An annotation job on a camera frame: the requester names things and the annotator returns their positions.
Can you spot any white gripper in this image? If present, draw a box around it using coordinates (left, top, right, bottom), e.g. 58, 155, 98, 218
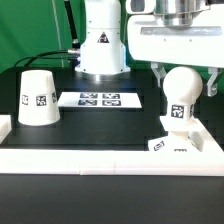
126, 0, 224, 97

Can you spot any white lamp bulb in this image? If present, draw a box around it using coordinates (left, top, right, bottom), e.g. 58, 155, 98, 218
163, 66, 203, 123

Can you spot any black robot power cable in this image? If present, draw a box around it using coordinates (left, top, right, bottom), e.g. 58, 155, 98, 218
63, 0, 80, 48

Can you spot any white lamp shade cone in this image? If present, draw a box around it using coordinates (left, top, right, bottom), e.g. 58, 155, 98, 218
18, 70, 60, 126

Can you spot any white lamp base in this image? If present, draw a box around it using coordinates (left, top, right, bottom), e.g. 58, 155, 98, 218
148, 116, 201, 153

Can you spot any white marker plate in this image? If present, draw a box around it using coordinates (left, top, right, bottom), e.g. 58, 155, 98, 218
58, 92, 141, 109

